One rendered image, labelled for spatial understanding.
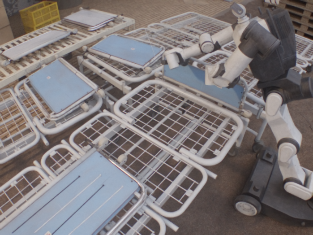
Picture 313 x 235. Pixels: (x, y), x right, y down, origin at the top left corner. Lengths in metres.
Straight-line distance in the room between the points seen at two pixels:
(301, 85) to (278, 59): 0.20
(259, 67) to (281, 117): 0.33
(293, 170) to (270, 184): 0.25
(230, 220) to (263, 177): 0.40
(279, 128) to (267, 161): 0.52
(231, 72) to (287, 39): 0.34
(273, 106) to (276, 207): 0.76
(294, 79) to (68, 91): 1.56
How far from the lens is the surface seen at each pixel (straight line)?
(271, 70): 1.26
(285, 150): 1.53
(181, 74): 1.90
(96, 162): 1.34
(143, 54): 2.29
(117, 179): 1.27
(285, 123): 1.46
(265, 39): 1.04
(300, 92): 1.32
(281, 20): 1.22
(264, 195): 1.80
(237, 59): 1.09
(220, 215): 1.82
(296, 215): 1.83
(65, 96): 1.87
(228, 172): 2.03
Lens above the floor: 1.62
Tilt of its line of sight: 43 degrees down
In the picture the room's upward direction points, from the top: straight up
